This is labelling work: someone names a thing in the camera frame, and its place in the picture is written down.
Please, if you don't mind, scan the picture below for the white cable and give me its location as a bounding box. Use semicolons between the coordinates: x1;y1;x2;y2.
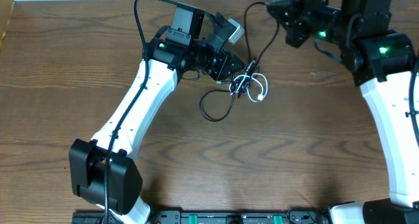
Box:
228;72;269;103

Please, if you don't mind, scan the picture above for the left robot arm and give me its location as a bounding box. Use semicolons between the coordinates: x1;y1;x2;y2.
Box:
69;4;245;223

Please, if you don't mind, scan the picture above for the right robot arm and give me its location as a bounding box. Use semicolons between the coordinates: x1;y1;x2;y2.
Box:
266;0;418;223

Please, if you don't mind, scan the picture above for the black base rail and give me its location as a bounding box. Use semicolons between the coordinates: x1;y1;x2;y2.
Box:
71;209;331;224

